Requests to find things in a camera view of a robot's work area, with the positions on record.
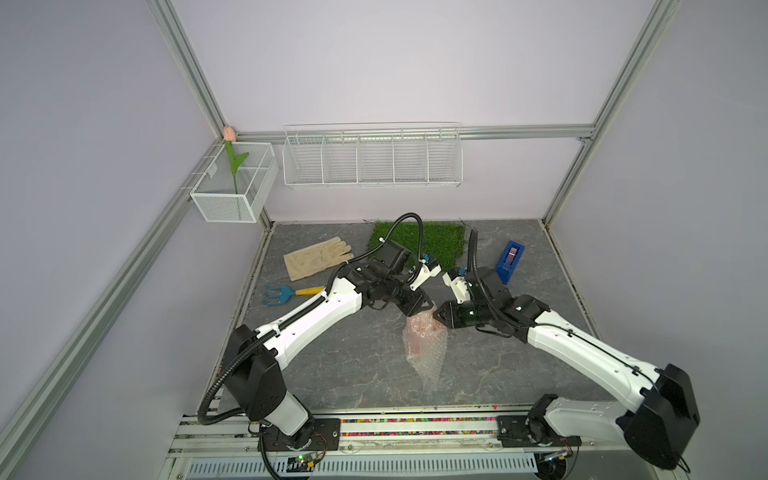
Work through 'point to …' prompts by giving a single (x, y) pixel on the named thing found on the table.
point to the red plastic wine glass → (419, 327)
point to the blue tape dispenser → (509, 260)
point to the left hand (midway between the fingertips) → (427, 304)
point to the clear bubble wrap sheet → (425, 341)
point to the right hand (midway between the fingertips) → (435, 313)
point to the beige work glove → (316, 258)
